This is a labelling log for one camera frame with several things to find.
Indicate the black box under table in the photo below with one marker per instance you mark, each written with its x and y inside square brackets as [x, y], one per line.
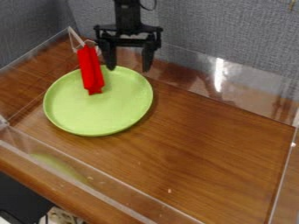
[20, 202]

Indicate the clear acrylic enclosure wall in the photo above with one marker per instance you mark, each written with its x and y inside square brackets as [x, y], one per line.
[210, 159]

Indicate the green round plate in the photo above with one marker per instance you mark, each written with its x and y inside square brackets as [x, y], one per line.
[100, 114]

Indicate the red long block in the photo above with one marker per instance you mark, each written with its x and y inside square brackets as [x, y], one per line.
[89, 69]

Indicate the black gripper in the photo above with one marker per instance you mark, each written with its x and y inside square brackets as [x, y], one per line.
[128, 32]

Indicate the clear acrylic corner bracket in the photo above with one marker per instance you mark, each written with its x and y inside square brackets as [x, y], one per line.
[77, 43]

